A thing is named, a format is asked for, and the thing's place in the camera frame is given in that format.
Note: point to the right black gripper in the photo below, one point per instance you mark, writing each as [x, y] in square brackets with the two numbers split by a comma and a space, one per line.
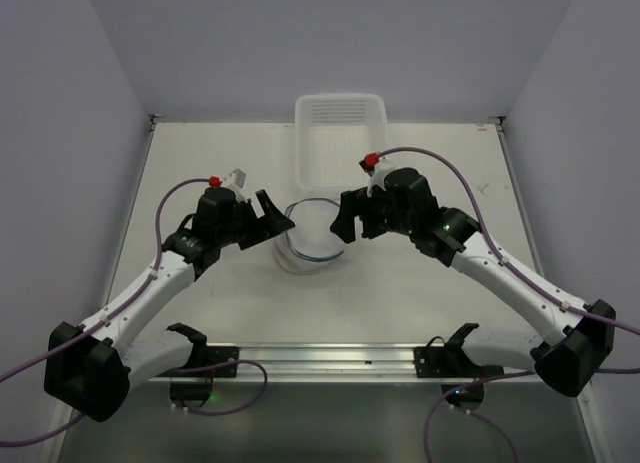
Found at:
[364, 215]

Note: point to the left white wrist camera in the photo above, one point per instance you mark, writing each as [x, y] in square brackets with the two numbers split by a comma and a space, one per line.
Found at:
[233, 181]

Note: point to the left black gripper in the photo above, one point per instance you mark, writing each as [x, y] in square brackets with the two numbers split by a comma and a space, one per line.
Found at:
[255, 222]

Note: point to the aluminium front rail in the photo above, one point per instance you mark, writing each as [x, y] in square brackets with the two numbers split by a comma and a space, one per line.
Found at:
[336, 363]

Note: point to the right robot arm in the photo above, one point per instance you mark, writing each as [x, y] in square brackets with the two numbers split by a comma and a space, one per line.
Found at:
[567, 340]

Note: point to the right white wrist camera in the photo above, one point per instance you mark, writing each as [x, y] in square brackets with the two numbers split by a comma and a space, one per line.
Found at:
[377, 168]

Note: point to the white plastic basket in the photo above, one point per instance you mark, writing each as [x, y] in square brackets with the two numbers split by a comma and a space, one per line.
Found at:
[332, 133]

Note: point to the white mesh laundry bag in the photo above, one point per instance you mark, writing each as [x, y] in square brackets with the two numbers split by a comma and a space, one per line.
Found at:
[310, 247]

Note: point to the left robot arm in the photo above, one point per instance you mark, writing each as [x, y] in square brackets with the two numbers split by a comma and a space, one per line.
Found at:
[93, 366]

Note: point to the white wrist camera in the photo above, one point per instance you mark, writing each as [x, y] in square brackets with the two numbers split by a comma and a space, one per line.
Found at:
[233, 181]
[377, 168]

